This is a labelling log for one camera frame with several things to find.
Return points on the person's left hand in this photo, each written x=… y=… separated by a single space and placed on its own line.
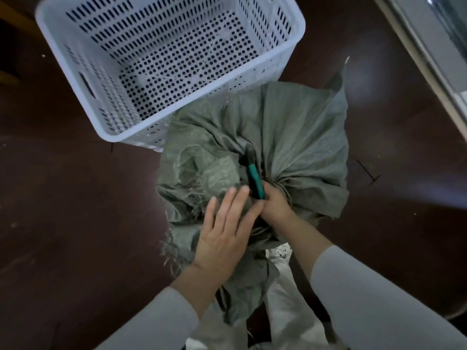
x=219 y=244

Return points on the person's right hand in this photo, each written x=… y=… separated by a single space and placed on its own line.
x=277 y=215

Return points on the person's right fingers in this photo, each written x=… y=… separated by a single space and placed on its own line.
x=272 y=200

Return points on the person's left middle finger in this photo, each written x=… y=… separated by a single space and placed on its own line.
x=238 y=207

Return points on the person's left little finger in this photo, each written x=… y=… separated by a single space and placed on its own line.
x=209 y=215

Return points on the grey-green woven sack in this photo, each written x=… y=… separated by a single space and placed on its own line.
x=292 y=142

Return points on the person's right forearm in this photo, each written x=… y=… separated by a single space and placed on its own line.
x=357 y=295

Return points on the person's left forearm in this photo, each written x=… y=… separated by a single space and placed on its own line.
x=164 y=317

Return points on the white woven sack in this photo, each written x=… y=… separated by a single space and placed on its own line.
x=286 y=306

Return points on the white perforated plastic basket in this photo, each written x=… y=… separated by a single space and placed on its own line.
x=109 y=43

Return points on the wooden furniture piece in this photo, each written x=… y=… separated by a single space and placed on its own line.
x=14 y=14

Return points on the grey window frame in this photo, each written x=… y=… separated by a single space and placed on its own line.
x=430 y=43

